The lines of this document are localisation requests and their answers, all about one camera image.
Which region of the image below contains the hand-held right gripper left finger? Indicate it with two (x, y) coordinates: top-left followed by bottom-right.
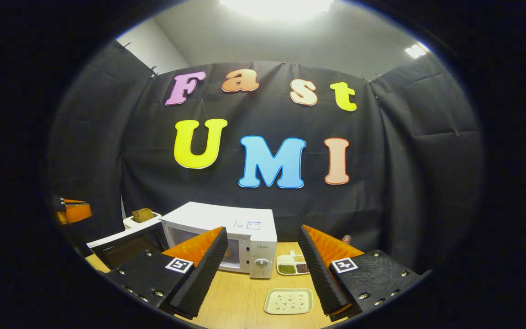
(105, 226), (229, 320)

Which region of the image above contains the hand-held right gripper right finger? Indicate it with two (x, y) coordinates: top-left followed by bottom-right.
(298, 224), (421, 322)

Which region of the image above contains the white microwave oven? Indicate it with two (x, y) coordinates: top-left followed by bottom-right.
(86, 202), (279, 280)

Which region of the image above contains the divided dish of beans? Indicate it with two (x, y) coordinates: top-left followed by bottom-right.
(275, 250), (312, 276)

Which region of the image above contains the pale green rectangular tray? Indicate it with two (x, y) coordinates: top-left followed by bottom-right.
(263, 288), (314, 316)

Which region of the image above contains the white toaster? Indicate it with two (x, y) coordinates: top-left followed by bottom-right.
(122, 212), (163, 230)

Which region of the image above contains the black backdrop cloth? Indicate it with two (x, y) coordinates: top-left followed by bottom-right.
(47, 40), (486, 276)

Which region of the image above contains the ceiling light panel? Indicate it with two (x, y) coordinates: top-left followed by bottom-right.
(404, 42), (431, 59)
(219, 0), (335, 21)

